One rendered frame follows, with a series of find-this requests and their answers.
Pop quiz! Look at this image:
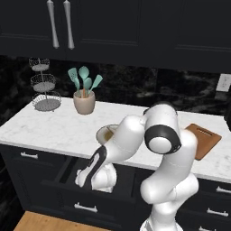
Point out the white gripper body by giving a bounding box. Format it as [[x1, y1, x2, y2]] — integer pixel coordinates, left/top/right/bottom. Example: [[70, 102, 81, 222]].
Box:
[[91, 163, 118, 194]]

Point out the open black drawer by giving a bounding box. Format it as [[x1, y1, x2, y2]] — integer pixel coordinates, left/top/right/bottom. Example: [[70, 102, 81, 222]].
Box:
[[40, 155, 137, 205]]

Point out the black lower drawer front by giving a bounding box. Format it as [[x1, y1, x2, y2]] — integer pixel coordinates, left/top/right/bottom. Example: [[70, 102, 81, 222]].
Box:
[[26, 192, 152, 231]]

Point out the brown meat piece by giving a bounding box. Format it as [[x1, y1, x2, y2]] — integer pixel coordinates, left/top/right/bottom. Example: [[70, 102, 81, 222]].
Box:
[[103, 130, 116, 143]]

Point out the brown wooden cutting board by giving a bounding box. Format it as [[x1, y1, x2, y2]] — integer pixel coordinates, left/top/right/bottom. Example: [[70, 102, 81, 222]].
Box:
[[184, 123, 223, 162]]

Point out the beige utensil pot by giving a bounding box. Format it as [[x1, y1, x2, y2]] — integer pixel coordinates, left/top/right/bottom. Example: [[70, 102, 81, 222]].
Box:
[[72, 89, 97, 116]]

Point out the small teal spoon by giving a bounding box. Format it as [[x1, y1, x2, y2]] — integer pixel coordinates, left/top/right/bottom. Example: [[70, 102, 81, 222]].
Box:
[[83, 77, 93, 97]]

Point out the teal flat spatula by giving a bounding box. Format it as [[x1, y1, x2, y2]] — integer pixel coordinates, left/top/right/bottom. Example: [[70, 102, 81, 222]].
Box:
[[88, 74, 104, 93]]

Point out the teal slotted spatula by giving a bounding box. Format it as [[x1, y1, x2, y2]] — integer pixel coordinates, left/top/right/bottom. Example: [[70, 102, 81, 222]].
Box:
[[67, 67, 81, 93]]

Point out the black upper cupboard door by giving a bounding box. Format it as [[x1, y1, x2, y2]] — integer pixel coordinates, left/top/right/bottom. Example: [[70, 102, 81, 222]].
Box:
[[138, 0, 231, 74], [60, 0, 143, 68], [0, 0, 63, 60]]

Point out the three-tier wire stand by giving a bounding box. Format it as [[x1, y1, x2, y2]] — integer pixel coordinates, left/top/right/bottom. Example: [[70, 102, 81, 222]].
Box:
[[28, 56, 62, 113]]

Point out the white wall socket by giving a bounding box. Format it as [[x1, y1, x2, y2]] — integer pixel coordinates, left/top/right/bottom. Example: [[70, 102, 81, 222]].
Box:
[[216, 73, 231, 93]]

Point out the silver cupboard door handle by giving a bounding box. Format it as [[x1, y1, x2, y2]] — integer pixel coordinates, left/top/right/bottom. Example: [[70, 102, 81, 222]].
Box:
[[62, 0, 76, 51], [46, 0, 60, 50]]

